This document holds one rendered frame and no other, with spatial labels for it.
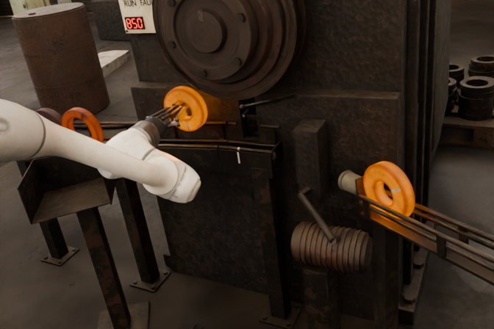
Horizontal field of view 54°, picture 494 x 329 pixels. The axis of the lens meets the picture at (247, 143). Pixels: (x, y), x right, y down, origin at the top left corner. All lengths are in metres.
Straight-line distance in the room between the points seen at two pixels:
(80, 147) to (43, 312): 1.30
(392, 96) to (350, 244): 0.44
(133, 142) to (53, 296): 1.15
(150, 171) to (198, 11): 0.45
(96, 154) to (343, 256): 0.73
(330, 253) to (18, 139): 0.89
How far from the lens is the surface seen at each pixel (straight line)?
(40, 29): 4.19
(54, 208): 1.75
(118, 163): 1.16
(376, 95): 1.46
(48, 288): 2.43
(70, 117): 2.02
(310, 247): 1.46
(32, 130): 0.95
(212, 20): 1.34
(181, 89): 1.61
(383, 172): 1.27
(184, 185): 1.31
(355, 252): 1.42
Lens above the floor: 1.39
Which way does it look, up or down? 25 degrees down
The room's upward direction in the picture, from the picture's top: 8 degrees counter-clockwise
